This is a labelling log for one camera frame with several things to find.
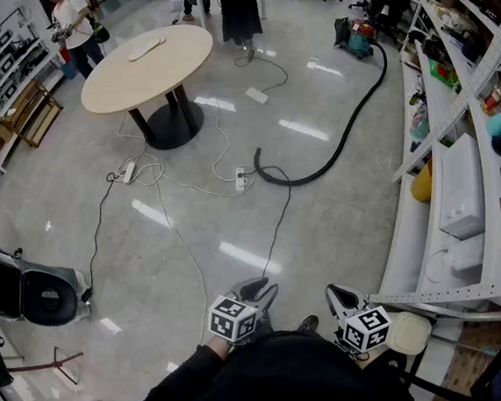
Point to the white box appliance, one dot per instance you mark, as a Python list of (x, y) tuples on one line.
[(460, 184)]

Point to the dark wedge vacuum nozzle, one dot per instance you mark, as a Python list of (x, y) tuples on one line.
[(342, 32)]

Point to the round wooden table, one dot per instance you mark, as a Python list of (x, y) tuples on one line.
[(154, 72)]

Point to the teal pouch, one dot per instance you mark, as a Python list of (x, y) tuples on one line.
[(496, 124)]

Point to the blue-green bucket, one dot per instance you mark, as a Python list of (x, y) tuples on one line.
[(68, 71)]

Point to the person's right forearm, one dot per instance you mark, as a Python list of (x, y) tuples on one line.
[(374, 361)]

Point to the red canister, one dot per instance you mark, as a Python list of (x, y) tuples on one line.
[(65, 54)]

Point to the tall white perforated shelving unit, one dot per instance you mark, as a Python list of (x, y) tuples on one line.
[(407, 246)]

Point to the yellow bin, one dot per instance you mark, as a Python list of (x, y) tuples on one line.
[(421, 183)]

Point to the person's left forearm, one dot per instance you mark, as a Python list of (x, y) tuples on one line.
[(184, 378)]

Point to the green snack packet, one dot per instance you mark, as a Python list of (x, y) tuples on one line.
[(443, 73)]

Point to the black padded seat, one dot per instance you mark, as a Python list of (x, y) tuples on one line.
[(44, 299)]

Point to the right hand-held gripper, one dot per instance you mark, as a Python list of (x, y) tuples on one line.
[(366, 329)]

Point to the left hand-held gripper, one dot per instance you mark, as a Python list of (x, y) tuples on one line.
[(233, 318)]

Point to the cream padded stool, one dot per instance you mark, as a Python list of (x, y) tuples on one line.
[(410, 329)]

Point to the person's right shoe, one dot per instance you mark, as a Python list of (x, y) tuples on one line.
[(308, 322)]

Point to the person's black-clothed torso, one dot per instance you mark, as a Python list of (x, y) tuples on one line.
[(285, 377)]

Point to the dark red metal stand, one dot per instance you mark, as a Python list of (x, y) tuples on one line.
[(59, 361)]

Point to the wooden oval board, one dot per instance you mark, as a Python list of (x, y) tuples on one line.
[(155, 42), (137, 54)]

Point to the low wooden rack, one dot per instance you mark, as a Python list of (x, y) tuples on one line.
[(26, 115)]

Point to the pile of small colourful items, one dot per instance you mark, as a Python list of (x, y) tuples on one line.
[(419, 117)]

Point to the row of stored black devices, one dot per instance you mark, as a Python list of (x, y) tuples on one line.
[(2, 39)]

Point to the red vacuum cleaner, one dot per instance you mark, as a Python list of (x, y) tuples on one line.
[(360, 35)]

